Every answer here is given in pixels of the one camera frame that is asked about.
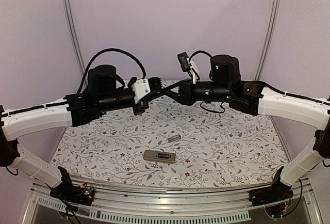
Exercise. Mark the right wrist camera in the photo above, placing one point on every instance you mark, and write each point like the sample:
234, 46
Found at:
189, 66

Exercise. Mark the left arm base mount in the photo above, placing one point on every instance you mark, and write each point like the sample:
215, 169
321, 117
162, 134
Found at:
67, 192

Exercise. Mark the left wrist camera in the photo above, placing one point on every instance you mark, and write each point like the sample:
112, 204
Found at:
140, 88

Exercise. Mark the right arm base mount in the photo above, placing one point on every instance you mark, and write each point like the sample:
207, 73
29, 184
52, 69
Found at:
278, 194

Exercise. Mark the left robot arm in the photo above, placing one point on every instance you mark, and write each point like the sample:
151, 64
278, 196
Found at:
105, 91

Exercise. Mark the aluminium front rail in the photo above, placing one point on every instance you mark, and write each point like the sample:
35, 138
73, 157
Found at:
123, 203

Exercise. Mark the left aluminium frame post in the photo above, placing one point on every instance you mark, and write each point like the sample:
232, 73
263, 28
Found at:
73, 35

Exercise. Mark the beige battery cover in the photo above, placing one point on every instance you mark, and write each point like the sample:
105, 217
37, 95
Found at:
174, 138

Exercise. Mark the floral tablecloth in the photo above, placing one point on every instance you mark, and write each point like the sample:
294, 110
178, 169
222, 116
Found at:
219, 147

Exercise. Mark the right aluminium frame post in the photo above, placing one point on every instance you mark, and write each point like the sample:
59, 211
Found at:
268, 38

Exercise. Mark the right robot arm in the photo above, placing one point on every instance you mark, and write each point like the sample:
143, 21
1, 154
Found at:
259, 98

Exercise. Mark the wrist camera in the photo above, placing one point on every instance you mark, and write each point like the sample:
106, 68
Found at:
140, 88
189, 66

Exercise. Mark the beige remote control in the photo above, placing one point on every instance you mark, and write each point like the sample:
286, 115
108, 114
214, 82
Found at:
151, 155

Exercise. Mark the aluminium frame post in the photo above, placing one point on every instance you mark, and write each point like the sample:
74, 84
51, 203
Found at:
268, 38
73, 35

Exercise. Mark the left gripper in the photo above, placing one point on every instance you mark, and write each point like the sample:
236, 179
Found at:
144, 102

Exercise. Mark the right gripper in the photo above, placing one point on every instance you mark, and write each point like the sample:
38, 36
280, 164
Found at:
185, 95

